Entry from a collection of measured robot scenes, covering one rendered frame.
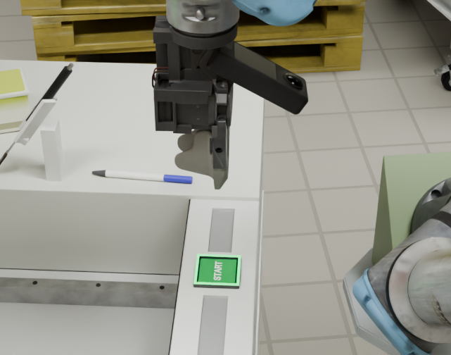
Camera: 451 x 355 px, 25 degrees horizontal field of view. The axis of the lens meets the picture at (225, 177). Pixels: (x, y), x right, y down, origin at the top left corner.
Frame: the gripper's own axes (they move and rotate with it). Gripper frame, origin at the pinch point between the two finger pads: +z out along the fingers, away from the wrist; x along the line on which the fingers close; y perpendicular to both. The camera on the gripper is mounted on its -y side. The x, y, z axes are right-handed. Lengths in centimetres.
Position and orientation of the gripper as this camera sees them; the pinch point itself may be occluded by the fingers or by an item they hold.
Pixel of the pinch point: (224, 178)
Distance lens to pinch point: 117.7
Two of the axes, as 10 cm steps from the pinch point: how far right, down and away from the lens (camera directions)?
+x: -0.5, 5.9, -8.1
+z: 0.0, 8.1, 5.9
